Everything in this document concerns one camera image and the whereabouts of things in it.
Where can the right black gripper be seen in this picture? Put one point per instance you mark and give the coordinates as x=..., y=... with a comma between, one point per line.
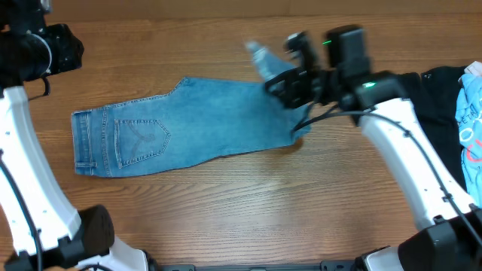
x=288, y=87

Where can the light blue denim jeans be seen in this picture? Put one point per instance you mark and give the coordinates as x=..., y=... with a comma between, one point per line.
x=199, y=120

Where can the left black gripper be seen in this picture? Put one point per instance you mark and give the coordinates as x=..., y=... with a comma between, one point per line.
x=63, y=38

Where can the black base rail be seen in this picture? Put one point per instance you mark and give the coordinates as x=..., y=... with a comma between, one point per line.
x=325, y=265

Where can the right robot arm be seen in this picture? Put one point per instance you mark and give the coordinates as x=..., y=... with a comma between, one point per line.
x=448, y=223

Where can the white pink garment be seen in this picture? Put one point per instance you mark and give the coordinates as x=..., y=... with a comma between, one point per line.
x=474, y=68

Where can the light blue printed t-shirt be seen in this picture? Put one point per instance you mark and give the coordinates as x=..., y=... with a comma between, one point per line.
x=468, y=117

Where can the black t-shirt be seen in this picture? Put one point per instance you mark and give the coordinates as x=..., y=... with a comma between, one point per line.
x=434, y=94

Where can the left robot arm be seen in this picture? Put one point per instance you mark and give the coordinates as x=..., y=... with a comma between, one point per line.
x=47, y=230

